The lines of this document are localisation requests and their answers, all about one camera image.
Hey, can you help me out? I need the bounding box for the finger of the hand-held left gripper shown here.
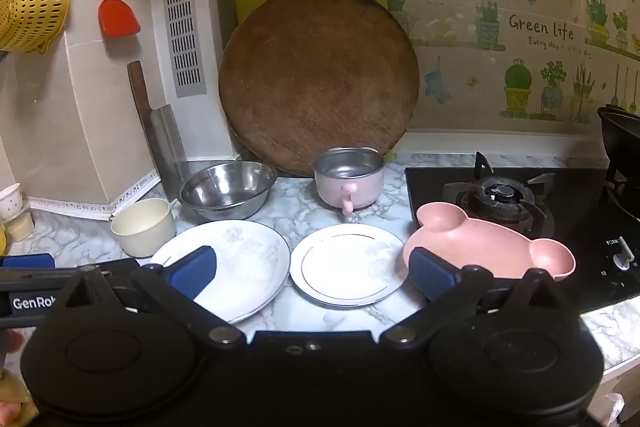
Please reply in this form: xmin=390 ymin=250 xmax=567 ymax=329
xmin=0 ymin=253 xmax=141 ymax=294

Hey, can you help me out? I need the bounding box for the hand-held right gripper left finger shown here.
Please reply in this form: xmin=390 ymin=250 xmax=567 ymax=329
xmin=47 ymin=246 xmax=248 ymax=353

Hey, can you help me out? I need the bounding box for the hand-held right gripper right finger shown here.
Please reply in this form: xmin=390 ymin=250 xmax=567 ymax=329
xmin=380 ymin=247 xmax=583 ymax=350

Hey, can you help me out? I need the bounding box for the large white plate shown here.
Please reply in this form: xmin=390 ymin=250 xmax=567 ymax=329
xmin=149 ymin=220 xmax=292 ymax=325

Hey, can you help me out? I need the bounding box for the pink bear-shaped plate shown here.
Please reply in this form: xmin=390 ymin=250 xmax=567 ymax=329
xmin=403 ymin=202 xmax=577 ymax=283

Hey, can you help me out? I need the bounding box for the small white plate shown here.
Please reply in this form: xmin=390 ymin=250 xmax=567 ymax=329
xmin=289 ymin=223 xmax=408 ymax=307

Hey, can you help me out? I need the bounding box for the stainless steel bowl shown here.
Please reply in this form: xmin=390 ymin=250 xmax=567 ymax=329
xmin=178 ymin=161 xmax=278 ymax=222

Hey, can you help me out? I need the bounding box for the pink pot with handle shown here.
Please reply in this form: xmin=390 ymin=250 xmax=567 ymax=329
xmin=313 ymin=147 xmax=386 ymax=214

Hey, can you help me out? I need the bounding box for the person's left hand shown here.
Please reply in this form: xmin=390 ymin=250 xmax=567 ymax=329
xmin=6 ymin=328 xmax=28 ymax=353

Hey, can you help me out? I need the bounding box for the small cream cup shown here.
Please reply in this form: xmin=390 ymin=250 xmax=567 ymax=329
xmin=4 ymin=211 xmax=35 ymax=243

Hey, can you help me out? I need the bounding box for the white dotted cup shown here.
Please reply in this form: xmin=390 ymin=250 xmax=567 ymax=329
xmin=0 ymin=183 xmax=23 ymax=223

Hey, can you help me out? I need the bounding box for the gas stove burner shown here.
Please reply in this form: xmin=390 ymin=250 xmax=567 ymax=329
xmin=442 ymin=152 xmax=557 ymax=240

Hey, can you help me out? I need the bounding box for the black gas stove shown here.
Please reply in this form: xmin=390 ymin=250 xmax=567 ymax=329
xmin=404 ymin=164 xmax=640 ymax=315

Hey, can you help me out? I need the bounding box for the stove knob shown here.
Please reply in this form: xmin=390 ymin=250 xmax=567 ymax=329
xmin=612 ymin=237 xmax=635 ymax=271

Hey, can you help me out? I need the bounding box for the round wooden cutting board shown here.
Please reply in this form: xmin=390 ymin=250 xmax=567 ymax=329
xmin=218 ymin=0 xmax=421 ymax=178

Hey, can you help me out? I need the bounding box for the black wok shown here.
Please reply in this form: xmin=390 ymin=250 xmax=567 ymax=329
xmin=597 ymin=105 xmax=640 ymax=220

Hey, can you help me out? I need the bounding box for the wide silver vent grille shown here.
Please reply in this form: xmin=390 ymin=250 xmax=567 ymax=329
xmin=161 ymin=0 xmax=207 ymax=98

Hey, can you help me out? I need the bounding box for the cleaver with wooden handle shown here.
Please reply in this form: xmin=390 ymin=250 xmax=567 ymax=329
xmin=127 ymin=60 xmax=192 ymax=202

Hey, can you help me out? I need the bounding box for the plant print wall sticker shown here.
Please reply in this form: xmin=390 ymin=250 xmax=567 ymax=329
xmin=382 ymin=0 xmax=640 ymax=125

